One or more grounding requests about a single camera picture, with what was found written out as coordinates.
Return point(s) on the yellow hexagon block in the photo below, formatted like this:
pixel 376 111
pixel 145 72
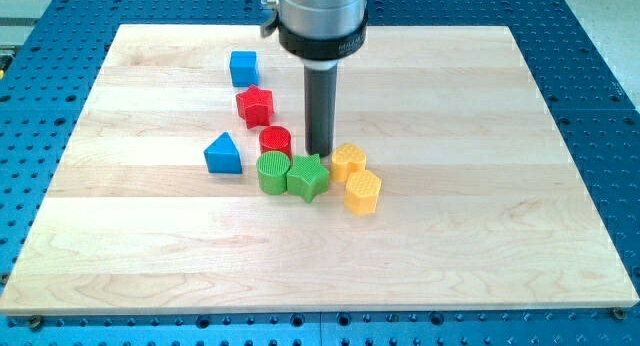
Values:
pixel 362 192

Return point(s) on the yellow heart block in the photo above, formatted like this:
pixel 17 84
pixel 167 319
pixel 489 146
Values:
pixel 345 160

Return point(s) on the green star block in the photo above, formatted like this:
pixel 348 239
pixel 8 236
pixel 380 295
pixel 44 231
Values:
pixel 307 177

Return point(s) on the red cylinder block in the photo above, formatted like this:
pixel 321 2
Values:
pixel 275 138

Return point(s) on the light wooden board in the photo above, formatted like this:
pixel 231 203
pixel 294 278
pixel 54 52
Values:
pixel 481 205

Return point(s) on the blue cube block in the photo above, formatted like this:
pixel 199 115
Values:
pixel 244 68

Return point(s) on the green cylinder block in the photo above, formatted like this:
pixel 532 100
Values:
pixel 272 168

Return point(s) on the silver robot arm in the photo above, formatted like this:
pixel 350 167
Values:
pixel 319 32

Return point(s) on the red star block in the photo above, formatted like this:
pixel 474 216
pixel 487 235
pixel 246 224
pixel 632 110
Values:
pixel 255 106

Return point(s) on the blue triangle block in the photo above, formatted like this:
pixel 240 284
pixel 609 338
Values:
pixel 222 156

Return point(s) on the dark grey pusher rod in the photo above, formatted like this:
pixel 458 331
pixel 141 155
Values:
pixel 320 79

